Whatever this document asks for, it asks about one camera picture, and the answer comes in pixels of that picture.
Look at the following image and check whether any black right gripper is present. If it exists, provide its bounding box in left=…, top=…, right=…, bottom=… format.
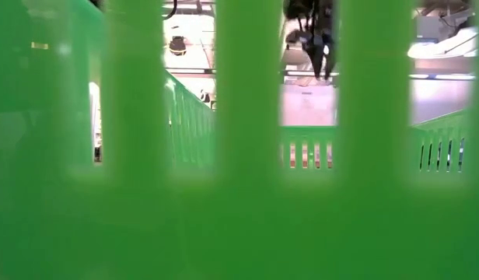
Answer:
left=284, top=0, right=339, bottom=79

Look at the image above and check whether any black dome ceiling fixture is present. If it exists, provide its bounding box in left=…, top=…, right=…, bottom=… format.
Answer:
left=169, top=35, right=187, bottom=57

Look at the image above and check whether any green slotted plastic basket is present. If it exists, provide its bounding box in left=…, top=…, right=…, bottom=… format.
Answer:
left=0, top=0, right=479, bottom=280

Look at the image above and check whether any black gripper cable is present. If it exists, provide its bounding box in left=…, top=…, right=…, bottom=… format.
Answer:
left=163, top=0, right=179, bottom=20

